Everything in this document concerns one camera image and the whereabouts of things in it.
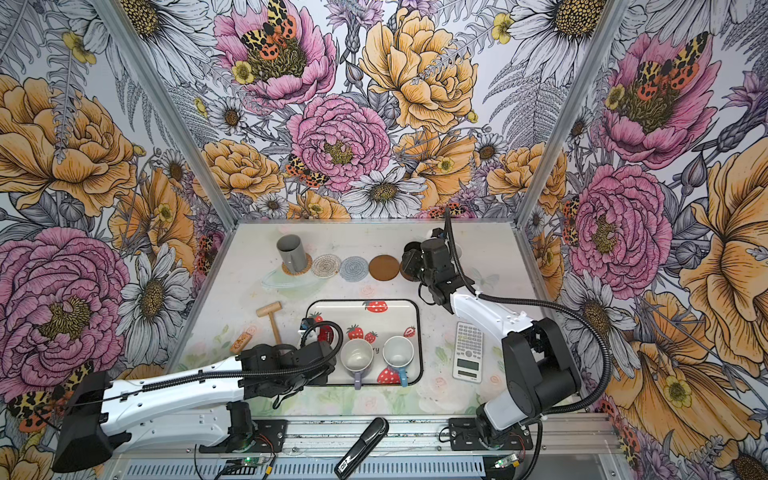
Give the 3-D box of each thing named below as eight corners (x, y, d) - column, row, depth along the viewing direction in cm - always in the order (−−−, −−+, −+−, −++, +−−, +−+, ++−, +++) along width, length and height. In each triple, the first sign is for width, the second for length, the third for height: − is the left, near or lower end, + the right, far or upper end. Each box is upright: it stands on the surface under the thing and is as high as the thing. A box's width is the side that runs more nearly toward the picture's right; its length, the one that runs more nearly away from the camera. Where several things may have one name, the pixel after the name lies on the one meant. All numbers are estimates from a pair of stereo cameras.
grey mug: (295, 282, 106) (286, 261, 97) (281, 261, 112) (272, 239, 103) (315, 272, 109) (308, 250, 100) (300, 252, 115) (292, 230, 106)
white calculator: (451, 377, 86) (452, 375, 84) (454, 323, 96) (456, 320, 95) (481, 383, 85) (483, 381, 83) (482, 328, 95) (483, 325, 94)
